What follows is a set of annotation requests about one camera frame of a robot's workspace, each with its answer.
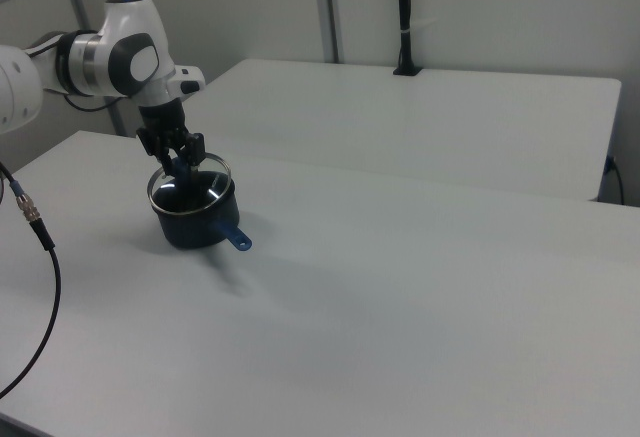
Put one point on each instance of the white table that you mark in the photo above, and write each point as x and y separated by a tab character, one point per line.
425	122

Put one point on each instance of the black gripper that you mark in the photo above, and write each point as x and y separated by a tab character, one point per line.
162	119

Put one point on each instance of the glass lid with blue knob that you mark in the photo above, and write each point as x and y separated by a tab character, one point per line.
205	189

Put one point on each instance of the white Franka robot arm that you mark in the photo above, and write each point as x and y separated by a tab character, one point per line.
125	32

